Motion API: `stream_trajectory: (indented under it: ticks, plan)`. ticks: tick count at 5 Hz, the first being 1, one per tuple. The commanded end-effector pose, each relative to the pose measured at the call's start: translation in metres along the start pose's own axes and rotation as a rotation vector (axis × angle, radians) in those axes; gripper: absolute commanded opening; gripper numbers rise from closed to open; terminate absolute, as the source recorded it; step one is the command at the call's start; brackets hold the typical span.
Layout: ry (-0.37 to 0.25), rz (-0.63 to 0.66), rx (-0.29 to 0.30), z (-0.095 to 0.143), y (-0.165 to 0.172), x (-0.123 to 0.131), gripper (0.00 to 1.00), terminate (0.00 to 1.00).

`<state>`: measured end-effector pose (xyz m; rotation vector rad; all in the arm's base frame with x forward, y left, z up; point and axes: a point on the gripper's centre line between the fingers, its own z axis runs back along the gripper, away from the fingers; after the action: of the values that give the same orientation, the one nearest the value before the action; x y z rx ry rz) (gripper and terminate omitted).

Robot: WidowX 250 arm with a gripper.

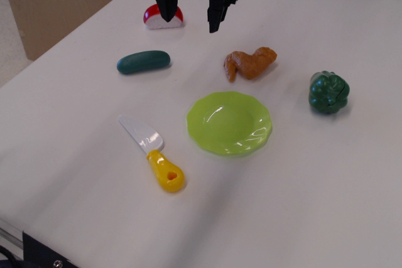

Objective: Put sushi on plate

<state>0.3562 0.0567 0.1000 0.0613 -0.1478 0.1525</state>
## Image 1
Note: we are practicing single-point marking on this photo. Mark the brown toy chicken wing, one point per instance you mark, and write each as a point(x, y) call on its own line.
point(249, 66)

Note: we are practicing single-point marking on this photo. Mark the green toy bell pepper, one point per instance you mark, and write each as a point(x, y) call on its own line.
point(328, 92)

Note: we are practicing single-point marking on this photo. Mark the light green plastic plate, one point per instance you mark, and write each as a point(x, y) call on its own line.
point(229, 123)

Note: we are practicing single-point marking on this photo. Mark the black metal corner bracket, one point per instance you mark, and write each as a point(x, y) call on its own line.
point(37, 253)

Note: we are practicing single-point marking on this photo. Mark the yellow handled toy knife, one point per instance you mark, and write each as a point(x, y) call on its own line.
point(168, 175)

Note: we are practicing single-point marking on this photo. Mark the dark green toy cucumber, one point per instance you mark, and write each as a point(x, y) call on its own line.
point(143, 61)

